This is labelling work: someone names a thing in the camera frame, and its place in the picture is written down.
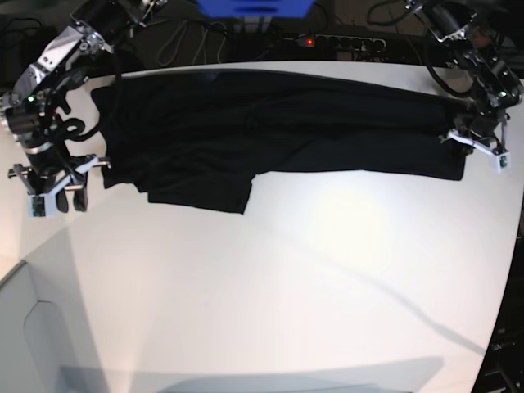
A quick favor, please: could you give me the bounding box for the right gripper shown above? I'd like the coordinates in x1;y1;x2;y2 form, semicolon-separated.
7;154;111;213

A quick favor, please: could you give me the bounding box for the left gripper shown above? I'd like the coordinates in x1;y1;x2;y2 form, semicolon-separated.
440;116;509;158

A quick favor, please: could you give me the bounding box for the black T-shirt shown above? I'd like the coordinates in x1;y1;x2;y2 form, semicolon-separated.
91;71;467;214

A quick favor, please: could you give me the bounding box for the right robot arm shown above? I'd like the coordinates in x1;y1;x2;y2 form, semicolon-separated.
1;1;165;218

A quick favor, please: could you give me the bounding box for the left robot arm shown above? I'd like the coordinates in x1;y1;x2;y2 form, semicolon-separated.
406;1;523;160

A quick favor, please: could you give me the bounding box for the black power strip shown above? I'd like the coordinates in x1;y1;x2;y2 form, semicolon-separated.
282;33;422;62

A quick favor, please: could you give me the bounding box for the blue plastic box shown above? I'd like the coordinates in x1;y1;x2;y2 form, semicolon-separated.
197;0;314;18

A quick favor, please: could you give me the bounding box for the white cable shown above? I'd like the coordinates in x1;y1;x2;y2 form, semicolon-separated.
157;16;230;66

